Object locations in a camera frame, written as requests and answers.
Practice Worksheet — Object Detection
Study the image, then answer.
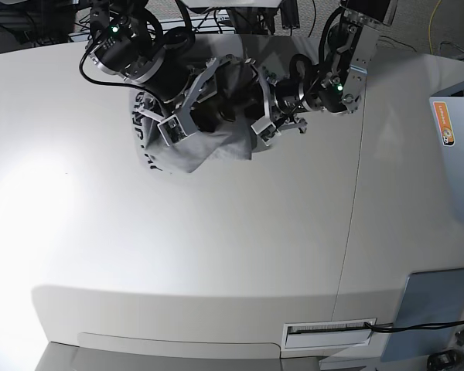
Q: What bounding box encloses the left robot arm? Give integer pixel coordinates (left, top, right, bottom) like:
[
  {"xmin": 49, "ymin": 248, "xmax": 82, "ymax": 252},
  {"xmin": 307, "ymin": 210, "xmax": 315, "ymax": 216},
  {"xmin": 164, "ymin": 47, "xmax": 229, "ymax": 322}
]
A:
[{"xmin": 246, "ymin": 1, "xmax": 397, "ymax": 141}]

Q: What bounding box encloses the yellow cable on floor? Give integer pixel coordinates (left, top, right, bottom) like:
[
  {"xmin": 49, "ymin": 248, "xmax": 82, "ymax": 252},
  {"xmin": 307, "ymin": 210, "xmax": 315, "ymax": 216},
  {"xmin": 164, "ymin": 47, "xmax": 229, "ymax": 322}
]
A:
[{"xmin": 427, "ymin": 0, "xmax": 441, "ymax": 54}]

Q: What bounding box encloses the grey T-shirt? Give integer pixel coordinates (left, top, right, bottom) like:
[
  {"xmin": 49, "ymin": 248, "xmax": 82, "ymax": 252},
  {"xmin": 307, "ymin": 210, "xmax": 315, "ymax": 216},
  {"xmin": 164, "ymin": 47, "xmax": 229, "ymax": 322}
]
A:
[{"xmin": 131, "ymin": 59, "xmax": 260, "ymax": 173}]

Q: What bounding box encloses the white cable grommet tray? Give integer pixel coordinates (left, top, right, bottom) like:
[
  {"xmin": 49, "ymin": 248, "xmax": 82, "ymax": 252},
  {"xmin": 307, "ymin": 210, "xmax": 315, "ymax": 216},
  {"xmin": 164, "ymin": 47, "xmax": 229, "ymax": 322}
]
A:
[{"xmin": 281, "ymin": 318, "xmax": 376, "ymax": 351}]

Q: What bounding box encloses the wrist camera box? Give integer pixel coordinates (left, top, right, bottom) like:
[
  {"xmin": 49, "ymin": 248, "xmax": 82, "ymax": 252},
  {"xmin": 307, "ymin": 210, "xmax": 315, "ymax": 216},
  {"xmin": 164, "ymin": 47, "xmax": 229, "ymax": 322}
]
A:
[
  {"xmin": 251, "ymin": 116, "xmax": 280, "ymax": 146},
  {"xmin": 157, "ymin": 115, "xmax": 187, "ymax": 146}
]

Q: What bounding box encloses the black device bottom right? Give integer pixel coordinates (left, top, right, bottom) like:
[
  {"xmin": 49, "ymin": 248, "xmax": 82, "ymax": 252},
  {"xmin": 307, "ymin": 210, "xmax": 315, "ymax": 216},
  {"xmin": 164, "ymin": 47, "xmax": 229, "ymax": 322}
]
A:
[{"xmin": 426, "ymin": 349, "xmax": 464, "ymax": 371}]

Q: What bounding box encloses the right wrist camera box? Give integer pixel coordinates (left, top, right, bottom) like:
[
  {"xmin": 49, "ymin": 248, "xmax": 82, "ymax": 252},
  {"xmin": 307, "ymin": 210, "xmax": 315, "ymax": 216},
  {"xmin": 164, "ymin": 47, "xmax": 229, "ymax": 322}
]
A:
[{"xmin": 157, "ymin": 115, "xmax": 187, "ymax": 146}]

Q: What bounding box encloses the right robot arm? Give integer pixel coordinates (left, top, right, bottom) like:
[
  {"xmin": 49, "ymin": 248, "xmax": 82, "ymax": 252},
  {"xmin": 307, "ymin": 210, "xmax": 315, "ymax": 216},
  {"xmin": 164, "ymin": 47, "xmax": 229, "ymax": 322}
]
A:
[{"xmin": 79, "ymin": 1, "xmax": 240, "ymax": 143}]

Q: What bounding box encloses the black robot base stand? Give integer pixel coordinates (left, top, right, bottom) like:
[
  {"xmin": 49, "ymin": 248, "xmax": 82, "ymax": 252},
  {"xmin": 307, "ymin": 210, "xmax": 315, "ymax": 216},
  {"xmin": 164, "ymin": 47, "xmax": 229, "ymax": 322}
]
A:
[{"xmin": 181, "ymin": 0, "xmax": 318, "ymax": 36}]

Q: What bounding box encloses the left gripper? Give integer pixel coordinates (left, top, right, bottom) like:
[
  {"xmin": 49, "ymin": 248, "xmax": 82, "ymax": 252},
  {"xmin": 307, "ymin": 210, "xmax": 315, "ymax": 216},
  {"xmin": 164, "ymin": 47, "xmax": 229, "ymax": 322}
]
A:
[{"xmin": 216, "ymin": 58, "xmax": 308, "ymax": 134}]

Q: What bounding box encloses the black cable on table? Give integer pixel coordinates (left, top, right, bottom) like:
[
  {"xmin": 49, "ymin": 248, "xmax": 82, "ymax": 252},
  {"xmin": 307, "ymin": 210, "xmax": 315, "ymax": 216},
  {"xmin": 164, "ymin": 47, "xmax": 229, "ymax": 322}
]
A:
[{"xmin": 363, "ymin": 318, "xmax": 464, "ymax": 334}]

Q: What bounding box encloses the blue-grey tablet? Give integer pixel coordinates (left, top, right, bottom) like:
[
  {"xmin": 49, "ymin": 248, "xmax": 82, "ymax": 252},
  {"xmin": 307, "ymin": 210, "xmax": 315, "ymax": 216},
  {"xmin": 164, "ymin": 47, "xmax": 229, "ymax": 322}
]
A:
[{"xmin": 380, "ymin": 268, "xmax": 464, "ymax": 362}]

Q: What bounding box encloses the blue laptop with stickers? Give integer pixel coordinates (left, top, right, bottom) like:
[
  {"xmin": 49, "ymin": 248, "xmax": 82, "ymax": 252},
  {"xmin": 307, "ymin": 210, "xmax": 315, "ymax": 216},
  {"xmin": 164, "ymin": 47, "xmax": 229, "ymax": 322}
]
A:
[{"xmin": 429, "ymin": 96, "xmax": 464, "ymax": 222}]

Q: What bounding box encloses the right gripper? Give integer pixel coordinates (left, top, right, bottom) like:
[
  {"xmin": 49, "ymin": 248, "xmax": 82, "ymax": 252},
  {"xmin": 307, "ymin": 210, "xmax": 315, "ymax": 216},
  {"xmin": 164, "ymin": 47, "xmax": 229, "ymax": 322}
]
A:
[{"xmin": 135, "ymin": 56, "xmax": 232, "ymax": 131}]

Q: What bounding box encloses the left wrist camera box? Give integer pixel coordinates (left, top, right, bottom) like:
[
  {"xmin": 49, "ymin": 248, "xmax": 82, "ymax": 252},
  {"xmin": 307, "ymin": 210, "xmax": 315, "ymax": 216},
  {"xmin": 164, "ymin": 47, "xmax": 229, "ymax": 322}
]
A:
[{"xmin": 251, "ymin": 116, "xmax": 280, "ymax": 146}]

